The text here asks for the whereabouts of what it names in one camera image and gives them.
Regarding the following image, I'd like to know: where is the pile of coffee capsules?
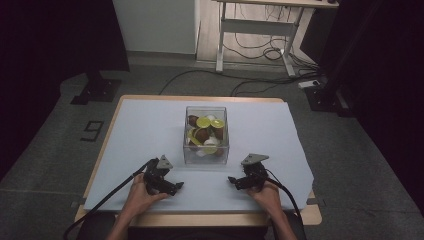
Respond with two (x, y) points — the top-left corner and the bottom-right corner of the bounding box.
(186, 114), (228, 158)

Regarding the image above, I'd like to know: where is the black stand base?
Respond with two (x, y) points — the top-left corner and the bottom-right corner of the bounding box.
(70, 70), (123, 106)
(304, 83), (355, 118)

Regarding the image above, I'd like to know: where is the tangle of black cables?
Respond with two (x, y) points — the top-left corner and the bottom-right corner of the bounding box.
(222, 3), (322, 77)

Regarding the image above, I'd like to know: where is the person's left hand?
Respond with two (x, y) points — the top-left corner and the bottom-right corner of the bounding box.
(120, 173), (169, 219)

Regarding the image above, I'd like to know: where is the wooden table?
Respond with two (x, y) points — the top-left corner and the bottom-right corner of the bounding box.
(73, 94), (323, 228)

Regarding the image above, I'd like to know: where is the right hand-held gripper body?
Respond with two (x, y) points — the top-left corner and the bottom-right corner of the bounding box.
(240, 153), (270, 193)

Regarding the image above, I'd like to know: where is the white metal-frame desk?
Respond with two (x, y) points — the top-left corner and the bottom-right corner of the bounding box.
(212, 0), (340, 78)

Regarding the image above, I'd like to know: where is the white cabinet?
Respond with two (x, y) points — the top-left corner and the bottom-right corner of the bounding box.
(111, 0), (201, 55)

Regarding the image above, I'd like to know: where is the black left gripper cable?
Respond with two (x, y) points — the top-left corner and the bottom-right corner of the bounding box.
(62, 159), (155, 240)

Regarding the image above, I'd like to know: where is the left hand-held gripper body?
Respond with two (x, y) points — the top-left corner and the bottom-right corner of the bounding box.
(143, 154), (174, 196)

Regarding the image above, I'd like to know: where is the black curtain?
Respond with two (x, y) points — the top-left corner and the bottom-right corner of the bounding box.
(0, 0), (131, 183)
(301, 0), (424, 218)

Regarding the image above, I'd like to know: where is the clear plastic box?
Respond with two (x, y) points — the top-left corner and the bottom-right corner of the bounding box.
(182, 105), (230, 166)

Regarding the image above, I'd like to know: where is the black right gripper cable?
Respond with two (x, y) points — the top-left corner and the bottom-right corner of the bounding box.
(265, 169), (308, 240)

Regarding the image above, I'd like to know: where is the light blue table sheet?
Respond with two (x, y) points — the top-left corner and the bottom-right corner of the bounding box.
(83, 98), (315, 213)

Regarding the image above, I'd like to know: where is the white power strip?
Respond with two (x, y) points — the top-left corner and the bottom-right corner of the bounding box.
(297, 79), (321, 90)

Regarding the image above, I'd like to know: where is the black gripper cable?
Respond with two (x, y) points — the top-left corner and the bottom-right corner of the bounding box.
(62, 159), (155, 240)
(265, 169), (308, 240)

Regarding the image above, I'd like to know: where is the person's right hand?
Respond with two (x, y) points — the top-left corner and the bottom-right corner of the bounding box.
(246, 181), (284, 218)

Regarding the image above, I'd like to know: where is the long black floor cable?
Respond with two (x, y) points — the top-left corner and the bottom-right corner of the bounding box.
(158, 68), (322, 96)

